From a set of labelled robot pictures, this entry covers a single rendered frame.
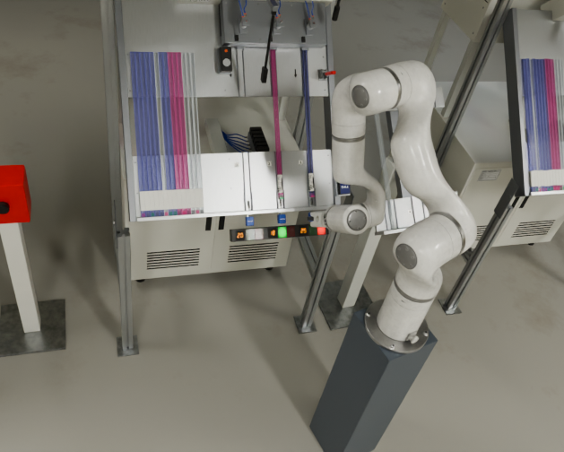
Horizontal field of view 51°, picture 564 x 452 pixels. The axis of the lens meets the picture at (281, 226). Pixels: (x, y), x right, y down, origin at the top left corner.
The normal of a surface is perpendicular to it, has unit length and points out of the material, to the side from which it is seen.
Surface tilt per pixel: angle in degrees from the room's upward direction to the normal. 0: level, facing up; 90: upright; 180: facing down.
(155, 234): 90
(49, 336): 0
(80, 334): 0
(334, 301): 0
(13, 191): 90
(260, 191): 47
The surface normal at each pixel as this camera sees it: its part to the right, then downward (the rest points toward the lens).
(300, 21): 0.29, 0.04
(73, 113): 0.15, -0.71
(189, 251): 0.25, 0.70
